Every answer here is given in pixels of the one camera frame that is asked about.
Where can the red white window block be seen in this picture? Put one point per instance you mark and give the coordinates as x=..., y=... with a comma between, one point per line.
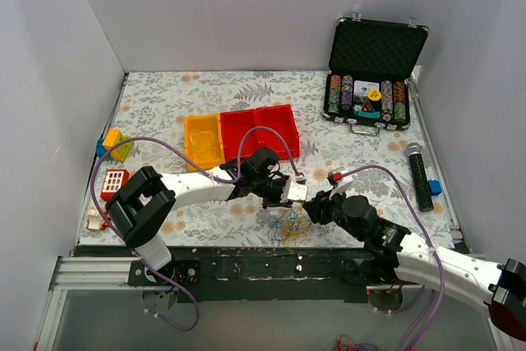
x=114, y=179

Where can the red plastic bin tray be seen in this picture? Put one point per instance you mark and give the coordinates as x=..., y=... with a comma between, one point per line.
x=235, y=124

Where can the yellow plastic bin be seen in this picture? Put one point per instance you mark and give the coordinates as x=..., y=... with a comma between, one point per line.
x=203, y=140

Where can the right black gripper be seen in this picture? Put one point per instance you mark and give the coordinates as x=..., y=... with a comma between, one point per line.
x=322, y=206

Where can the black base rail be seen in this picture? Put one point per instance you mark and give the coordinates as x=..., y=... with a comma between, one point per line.
x=221, y=274

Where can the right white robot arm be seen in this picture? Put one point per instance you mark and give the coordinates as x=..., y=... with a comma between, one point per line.
x=495, y=289

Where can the yellow green toy block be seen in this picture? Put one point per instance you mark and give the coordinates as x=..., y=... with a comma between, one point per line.
x=114, y=141

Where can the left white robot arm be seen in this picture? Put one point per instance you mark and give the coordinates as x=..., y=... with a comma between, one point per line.
x=139, y=208

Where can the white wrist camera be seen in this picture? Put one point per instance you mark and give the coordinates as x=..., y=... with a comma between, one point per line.
x=340, y=181
x=295, y=192

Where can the black poker chip case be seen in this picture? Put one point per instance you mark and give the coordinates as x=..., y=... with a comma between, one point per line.
x=369, y=67

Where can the black microphone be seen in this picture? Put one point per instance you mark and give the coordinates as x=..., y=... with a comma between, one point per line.
x=422, y=189

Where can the white red toy figure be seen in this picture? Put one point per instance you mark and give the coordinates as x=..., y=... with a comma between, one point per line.
x=95, y=221

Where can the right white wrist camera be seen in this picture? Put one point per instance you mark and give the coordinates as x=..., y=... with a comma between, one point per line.
x=340, y=181

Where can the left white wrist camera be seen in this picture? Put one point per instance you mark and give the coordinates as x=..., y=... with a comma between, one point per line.
x=295, y=192

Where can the small blue block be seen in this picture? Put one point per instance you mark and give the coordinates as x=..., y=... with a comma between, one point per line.
x=435, y=187

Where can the blue toy block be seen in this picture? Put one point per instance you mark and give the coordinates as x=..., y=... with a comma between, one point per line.
x=100, y=149

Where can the aluminium frame rail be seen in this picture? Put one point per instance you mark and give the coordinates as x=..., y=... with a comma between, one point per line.
x=90, y=273

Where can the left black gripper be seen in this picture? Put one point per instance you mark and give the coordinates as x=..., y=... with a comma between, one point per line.
x=278, y=191

